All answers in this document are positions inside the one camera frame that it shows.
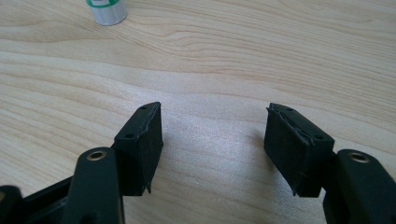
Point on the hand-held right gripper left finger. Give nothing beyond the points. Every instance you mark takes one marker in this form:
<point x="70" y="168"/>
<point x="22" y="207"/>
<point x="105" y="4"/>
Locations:
<point x="137" y="155"/>

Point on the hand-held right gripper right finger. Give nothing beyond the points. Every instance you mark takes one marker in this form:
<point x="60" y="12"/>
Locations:
<point x="299" y="152"/>

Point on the white bottle with green band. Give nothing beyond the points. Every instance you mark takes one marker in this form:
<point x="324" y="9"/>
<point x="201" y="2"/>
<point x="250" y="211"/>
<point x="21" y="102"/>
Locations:
<point x="108" y="11"/>

